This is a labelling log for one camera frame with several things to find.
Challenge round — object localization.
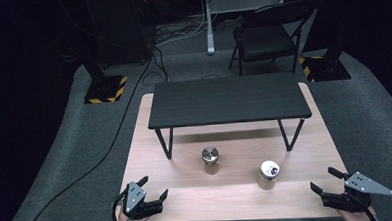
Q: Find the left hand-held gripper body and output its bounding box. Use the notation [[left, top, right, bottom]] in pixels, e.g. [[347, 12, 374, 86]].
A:
[[121, 180, 165, 221]]

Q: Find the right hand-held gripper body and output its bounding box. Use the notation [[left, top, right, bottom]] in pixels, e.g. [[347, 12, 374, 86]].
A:
[[320, 169, 392, 215]]

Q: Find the black metal-legged shelf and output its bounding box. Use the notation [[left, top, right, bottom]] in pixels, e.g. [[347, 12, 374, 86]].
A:
[[145, 72, 315, 162]]

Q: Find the person's right hand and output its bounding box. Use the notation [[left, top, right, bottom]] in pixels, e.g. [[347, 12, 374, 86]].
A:
[[335, 204, 379, 221]]

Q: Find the striped black stand base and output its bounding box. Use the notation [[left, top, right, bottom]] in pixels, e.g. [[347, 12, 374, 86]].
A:
[[82, 73, 130, 105], [297, 53, 353, 84]]

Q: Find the black folding chair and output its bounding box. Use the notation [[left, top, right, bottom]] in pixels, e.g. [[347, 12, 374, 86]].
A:
[[224, 0, 320, 78]]

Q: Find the large black case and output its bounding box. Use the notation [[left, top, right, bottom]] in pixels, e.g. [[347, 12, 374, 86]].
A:
[[84, 0, 158, 69]]

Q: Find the white metal stand leg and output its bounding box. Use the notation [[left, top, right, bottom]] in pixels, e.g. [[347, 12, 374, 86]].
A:
[[204, 0, 290, 56]]

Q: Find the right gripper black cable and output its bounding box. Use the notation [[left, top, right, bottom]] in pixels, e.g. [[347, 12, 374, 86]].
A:
[[349, 191, 380, 221]]

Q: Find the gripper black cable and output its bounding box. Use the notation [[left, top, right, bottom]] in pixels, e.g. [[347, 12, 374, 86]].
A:
[[111, 193, 128, 221], [349, 191, 380, 221]]

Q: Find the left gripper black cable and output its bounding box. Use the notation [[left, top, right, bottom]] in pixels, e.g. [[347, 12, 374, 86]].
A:
[[111, 193, 128, 221]]

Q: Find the long black floor cable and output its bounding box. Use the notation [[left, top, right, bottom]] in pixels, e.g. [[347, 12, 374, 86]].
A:
[[15, 46, 167, 221]]

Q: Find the bundle of floor cables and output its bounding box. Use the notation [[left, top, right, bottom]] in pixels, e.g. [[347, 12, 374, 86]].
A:
[[153, 12, 245, 48]]

